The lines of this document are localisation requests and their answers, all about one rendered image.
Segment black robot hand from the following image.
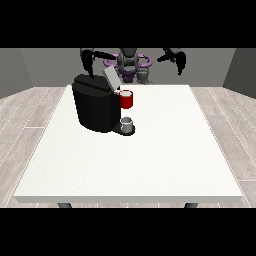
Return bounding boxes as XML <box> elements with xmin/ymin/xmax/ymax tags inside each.
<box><xmin>79</xmin><ymin>48</ymin><xmax>118</xmax><ymax>80</ymax></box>
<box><xmin>156</xmin><ymin>48</ymin><xmax>187</xmax><ymax>76</ymax></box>

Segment pale grey machine lid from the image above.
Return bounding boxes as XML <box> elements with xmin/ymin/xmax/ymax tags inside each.
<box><xmin>102</xmin><ymin>65</ymin><xmax>121</xmax><ymax>91</ymax></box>

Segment small grey coffee pod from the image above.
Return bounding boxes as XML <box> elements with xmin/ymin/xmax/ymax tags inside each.
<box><xmin>136</xmin><ymin>68</ymin><xmax>150</xmax><ymax>85</ymax></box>

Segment black coffee machine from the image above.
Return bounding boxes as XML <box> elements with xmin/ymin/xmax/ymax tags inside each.
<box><xmin>71</xmin><ymin>73</ymin><xmax>136</xmax><ymax>136</ymax></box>

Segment red pod holder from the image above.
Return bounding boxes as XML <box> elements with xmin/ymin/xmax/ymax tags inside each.
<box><xmin>118</xmin><ymin>89</ymin><xmax>135</xmax><ymax>110</ymax></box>

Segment grey robot trunk purple rings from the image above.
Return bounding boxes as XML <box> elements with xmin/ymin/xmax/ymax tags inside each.
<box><xmin>103</xmin><ymin>48</ymin><xmax>154</xmax><ymax>84</ymax></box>

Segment small grey cup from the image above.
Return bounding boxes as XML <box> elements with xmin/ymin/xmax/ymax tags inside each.
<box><xmin>119</xmin><ymin>116</ymin><xmax>135</xmax><ymax>134</ymax></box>

